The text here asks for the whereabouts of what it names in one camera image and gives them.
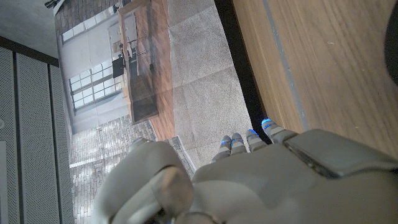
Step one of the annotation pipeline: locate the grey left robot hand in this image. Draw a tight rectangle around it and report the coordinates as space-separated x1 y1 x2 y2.
90 118 398 224

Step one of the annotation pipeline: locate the grey tape outline on table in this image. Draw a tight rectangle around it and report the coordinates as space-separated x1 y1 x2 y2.
262 0 310 132

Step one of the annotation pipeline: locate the printed room backdrop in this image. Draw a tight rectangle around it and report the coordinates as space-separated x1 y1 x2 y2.
54 0 254 224

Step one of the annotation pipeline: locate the grey perforated wall panel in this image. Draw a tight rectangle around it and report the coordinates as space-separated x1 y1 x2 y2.
0 35 75 224

